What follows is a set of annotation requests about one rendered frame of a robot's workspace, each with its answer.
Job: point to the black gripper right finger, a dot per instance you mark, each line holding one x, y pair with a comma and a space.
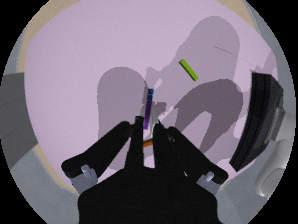
186, 158

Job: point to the purple rod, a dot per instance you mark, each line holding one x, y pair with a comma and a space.
147, 114

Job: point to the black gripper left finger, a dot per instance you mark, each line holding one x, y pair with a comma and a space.
83, 170

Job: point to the orange rod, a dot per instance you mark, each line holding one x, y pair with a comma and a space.
147, 143

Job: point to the lime green rod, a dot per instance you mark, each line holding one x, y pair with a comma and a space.
189, 70

